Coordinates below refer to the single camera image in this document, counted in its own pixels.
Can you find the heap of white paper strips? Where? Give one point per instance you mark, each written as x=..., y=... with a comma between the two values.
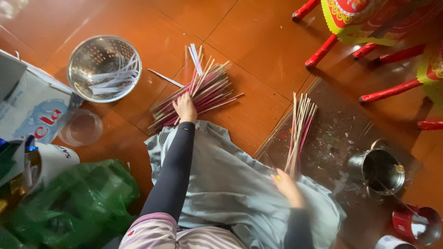
x=116, y=77

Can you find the red tin can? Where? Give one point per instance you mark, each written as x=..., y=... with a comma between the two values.
x=406, y=221

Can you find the striped pink white garment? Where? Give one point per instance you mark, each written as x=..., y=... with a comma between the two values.
x=155, y=231

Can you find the blue and gold foil scraps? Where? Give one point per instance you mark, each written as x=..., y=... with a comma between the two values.
x=12, y=162

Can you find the person's right hand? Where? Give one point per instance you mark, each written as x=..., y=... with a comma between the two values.
x=289, y=189

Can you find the person's left fingers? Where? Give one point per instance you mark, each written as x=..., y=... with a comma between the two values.
x=182, y=100

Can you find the bundle of pale incense sticks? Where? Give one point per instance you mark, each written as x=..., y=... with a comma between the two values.
x=300, y=131

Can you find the green plastic bag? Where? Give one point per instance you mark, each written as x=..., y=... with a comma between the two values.
x=76, y=204

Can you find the white tin can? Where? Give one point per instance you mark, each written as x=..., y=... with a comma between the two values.
x=389, y=243

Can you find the white bag with blue print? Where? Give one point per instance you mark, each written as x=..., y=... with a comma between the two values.
x=34, y=110

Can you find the red paper horse figure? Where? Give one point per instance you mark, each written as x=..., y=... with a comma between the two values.
x=394, y=90
x=349, y=17

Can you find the steel colander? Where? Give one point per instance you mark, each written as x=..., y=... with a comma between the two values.
x=103, y=52

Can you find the person's left hand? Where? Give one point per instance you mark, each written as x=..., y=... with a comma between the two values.
x=186, y=111

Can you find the long white paper strip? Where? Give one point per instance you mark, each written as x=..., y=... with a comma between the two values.
x=166, y=79

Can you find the short white paper strips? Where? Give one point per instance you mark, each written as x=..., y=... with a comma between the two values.
x=195, y=58

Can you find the clear plastic container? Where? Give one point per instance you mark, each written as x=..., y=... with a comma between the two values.
x=10, y=7

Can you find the clear plastic sheet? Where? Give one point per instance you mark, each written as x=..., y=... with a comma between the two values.
x=339, y=135

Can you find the clear plastic cup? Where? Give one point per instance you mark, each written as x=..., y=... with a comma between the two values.
x=81, y=128

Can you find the person's right fingers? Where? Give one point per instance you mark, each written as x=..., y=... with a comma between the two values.
x=279, y=177

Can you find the grey cloth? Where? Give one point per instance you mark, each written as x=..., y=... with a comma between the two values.
x=228, y=183

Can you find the white paper cup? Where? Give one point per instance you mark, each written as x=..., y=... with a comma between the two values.
x=57, y=162

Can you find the pile of pink incense sticks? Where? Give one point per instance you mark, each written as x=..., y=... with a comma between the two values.
x=204, y=91

